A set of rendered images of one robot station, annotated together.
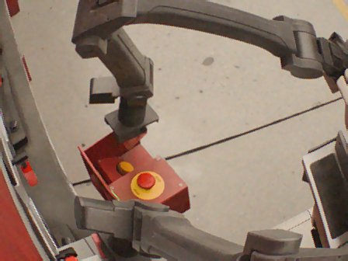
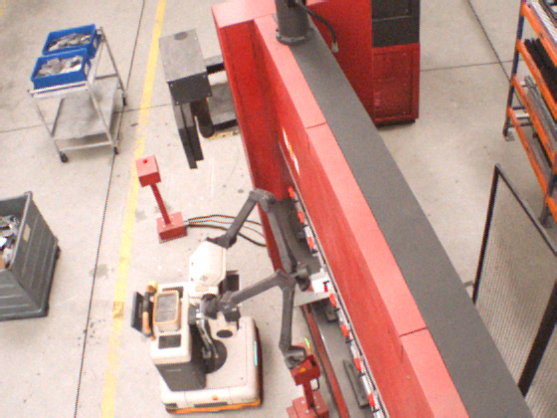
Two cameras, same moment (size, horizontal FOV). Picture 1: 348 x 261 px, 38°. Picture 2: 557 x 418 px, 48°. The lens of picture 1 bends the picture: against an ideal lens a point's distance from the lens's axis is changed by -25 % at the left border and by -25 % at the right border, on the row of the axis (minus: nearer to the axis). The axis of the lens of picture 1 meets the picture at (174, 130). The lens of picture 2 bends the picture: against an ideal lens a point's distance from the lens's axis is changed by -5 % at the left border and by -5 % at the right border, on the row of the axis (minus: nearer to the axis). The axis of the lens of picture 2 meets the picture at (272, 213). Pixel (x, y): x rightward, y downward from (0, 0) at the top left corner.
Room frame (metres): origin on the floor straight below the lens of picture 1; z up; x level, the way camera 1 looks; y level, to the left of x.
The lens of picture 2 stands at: (2.47, 0.64, 4.13)
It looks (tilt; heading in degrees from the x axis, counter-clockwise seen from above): 48 degrees down; 197
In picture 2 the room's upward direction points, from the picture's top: 12 degrees counter-clockwise
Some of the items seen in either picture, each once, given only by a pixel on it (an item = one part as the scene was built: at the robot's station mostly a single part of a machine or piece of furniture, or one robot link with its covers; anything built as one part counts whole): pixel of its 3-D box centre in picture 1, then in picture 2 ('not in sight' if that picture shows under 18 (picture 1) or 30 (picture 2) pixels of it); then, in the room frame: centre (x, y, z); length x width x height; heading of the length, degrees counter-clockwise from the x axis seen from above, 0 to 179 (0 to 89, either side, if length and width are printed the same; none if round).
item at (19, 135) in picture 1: (8, 104); (356, 381); (0.90, 0.44, 0.89); 0.30 x 0.05 x 0.03; 22
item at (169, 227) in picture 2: not in sight; (158, 198); (-0.84, -1.26, 0.41); 0.25 x 0.20 x 0.83; 112
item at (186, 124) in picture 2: not in sight; (187, 125); (-0.58, -0.71, 1.42); 0.45 x 0.12 x 0.36; 21
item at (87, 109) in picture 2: not in sight; (81, 96); (-2.15, -2.42, 0.47); 0.90 x 0.66 x 0.95; 10
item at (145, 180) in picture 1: (146, 182); not in sight; (0.68, 0.07, 0.79); 0.04 x 0.04 x 0.04
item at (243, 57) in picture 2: not in sight; (309, 147); (-0.65, 0.06, 1.15); 0.85 x 0.25 x 2.30; 112
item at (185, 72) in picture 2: not in sight; (195, 105); (-0.66, -0.65, 1.53); 0.51 x 0.25 x 0.85; 21
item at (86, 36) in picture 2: not in sight; (72, 45); (-2.39, -2.46, 0.92); 0.50 x 0.36 x 0.18; 100
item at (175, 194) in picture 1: (133, 179); (300, 360); (0.71, 0.10, 0.75); 0.20 x 0.16 x 0.18; 28
